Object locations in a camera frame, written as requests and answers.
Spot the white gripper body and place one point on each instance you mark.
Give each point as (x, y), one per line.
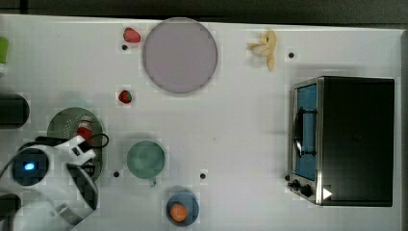
(75, 151)

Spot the red ketchup bottle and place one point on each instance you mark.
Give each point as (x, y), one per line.
(85, 127)

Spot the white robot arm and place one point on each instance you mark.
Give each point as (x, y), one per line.
(48, 177)

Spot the black cylinder upper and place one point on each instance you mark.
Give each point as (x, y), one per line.
(14, 111)

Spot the black cylinder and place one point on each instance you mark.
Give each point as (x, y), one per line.
(9, 204)
(14, 111)

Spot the green metal cup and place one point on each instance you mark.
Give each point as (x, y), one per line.
(146, 160)

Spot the black cylinder lower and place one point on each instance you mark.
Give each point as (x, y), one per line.
(9, 204)

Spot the red green strawberry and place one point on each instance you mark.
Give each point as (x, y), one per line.
(125, 97)

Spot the orange fruit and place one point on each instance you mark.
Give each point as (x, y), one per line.
(178, 212)

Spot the green marker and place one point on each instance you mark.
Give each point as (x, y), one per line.
(4, 44)

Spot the red strawberry near plate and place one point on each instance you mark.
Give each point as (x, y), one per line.
(132, 36)

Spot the blue bowl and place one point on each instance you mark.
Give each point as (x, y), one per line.
(189, 201)

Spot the grey round plate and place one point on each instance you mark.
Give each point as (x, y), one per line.
(180, 55)

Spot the peeled banana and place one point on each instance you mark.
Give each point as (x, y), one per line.
(265, 47)

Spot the black toaster oven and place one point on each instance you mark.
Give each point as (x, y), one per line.
(342, 141)

